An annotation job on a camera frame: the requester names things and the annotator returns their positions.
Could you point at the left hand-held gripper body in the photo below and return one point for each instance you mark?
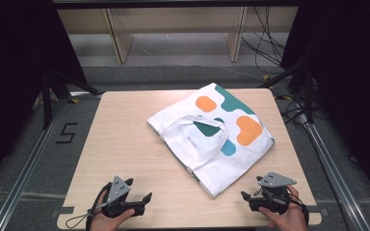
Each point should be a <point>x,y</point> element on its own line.
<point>118,190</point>

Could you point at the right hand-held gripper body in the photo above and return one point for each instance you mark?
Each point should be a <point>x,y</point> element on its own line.
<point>274,180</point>

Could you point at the white tote bag colourful shapes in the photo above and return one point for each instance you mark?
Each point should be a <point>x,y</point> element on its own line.
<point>212,160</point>

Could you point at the person's left hand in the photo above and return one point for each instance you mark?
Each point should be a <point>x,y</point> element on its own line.
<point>104,224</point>

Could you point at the person's right hand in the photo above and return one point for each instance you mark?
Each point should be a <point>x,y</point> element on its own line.
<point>289,221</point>

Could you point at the black tape strip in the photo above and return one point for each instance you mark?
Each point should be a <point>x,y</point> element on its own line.
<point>316,210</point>

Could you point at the yellow tape piece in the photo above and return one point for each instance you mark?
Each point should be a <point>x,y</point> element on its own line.
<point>74,100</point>
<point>284,97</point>
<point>266,77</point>

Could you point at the black tripod stand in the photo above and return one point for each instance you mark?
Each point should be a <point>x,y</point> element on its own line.
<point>47,102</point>
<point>307,93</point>

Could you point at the black curtain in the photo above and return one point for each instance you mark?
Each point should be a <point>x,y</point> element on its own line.
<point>350,80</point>
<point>13,80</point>

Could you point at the aluminium floor rail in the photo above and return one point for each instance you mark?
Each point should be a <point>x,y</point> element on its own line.
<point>25,173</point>
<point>334,173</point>

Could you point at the light wooden desk frame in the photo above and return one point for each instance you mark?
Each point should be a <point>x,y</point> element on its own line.
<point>122,38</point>

